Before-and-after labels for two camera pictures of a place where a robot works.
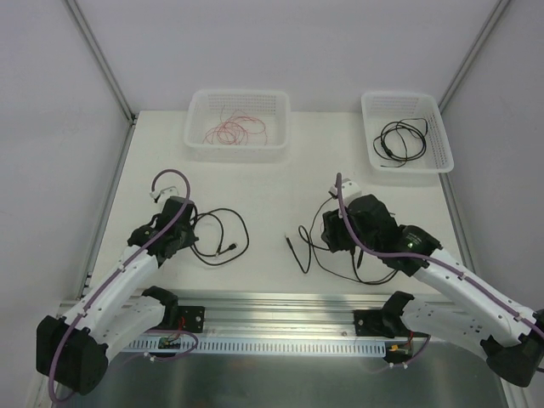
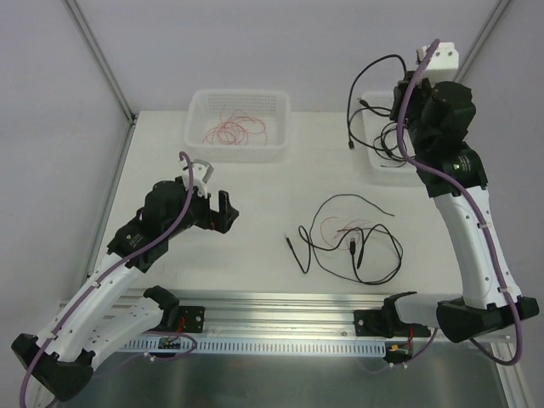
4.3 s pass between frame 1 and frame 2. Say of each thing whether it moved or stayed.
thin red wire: stayed
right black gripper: moved
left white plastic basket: stayed
